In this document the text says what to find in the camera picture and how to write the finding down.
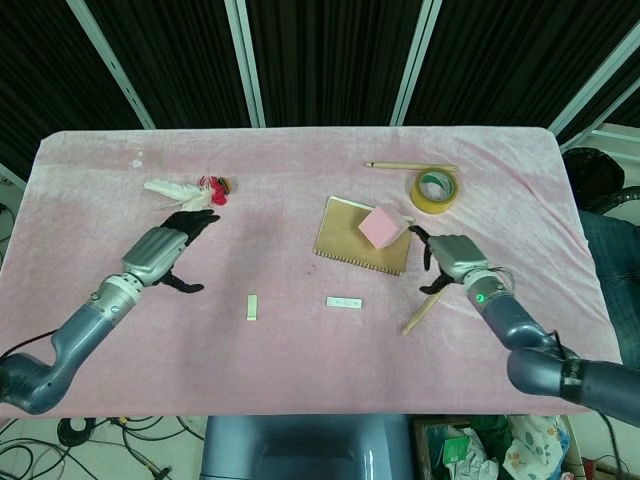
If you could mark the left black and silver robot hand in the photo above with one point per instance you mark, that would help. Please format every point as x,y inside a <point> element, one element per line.
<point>152,255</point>

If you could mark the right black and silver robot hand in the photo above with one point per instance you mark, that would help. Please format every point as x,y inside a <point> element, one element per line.
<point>457,257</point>

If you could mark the thick wooden stick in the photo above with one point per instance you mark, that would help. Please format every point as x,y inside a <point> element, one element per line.
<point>420,315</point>

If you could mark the pink foam cube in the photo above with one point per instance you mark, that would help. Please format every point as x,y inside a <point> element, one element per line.
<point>380,227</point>

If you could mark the pale green small stick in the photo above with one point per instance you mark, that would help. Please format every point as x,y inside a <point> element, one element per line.
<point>253,307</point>

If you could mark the white small label strip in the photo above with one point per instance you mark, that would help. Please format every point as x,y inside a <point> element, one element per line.
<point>344,302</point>

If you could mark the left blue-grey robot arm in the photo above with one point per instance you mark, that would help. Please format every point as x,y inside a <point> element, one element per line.
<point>80,325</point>

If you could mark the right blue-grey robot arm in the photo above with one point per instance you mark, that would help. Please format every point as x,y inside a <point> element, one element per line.
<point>515,325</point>

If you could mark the yellow tape roll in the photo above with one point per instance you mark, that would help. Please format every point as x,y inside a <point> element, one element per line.
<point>425,205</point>

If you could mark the white feather shuttlecock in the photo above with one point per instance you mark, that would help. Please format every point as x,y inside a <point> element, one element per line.
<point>187,192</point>

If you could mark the thin wooden drumstick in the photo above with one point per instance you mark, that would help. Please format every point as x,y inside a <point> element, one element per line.
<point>400,165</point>

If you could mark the kraft spiral notebook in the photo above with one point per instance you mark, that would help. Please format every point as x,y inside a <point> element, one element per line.
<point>340,240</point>

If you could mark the blue fabric seat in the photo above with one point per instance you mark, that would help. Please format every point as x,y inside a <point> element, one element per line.
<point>610,260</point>

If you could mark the black chair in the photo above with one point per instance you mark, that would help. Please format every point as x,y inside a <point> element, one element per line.
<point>595,175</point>

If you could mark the pink tablecloth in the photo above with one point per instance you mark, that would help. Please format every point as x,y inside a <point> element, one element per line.
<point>300,165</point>

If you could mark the cardboard box with trash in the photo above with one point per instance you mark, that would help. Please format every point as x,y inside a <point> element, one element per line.
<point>475,450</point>

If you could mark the blue-grey robot torso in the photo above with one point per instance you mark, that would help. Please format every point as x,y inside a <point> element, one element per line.
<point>300,450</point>

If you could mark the white frame post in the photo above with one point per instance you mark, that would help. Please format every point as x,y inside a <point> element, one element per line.
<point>116,65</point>
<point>414,65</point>
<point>595,82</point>
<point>247,65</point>

